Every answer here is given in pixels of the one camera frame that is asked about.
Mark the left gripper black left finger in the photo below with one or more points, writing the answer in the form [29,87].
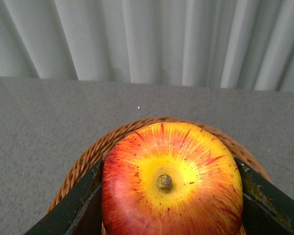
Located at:
[79,212]

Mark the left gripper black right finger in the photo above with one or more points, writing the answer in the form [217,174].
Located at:
[266,209]

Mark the red yellow apple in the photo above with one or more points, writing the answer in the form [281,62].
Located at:
[171,178]

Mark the brown wicker basket left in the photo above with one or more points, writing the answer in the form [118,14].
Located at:
[101,149]

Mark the grey pleated curtain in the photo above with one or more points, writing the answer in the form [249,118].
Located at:
[243,44]

